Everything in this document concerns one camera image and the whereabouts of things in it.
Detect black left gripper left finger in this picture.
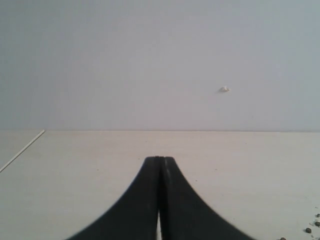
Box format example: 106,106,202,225
70,156,161,240

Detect scattered brown pellets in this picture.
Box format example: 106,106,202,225
275,207,320,240

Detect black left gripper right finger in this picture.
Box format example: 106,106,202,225
159,157,252,240

